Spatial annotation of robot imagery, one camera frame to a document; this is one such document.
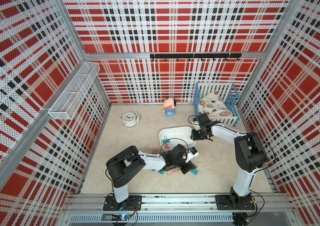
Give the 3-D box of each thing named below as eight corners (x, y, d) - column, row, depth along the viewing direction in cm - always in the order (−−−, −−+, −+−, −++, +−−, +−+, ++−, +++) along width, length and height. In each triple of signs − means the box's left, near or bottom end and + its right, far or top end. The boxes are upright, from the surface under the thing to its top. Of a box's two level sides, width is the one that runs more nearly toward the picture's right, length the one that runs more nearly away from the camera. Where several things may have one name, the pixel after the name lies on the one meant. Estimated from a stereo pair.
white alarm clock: (122, 126, 109) (120, 122, 105) (125, 114, 116) (124, 110, 112) (139, 126, 108) (138, 122, 105) (141, 114, 116) (140, 110, 112)
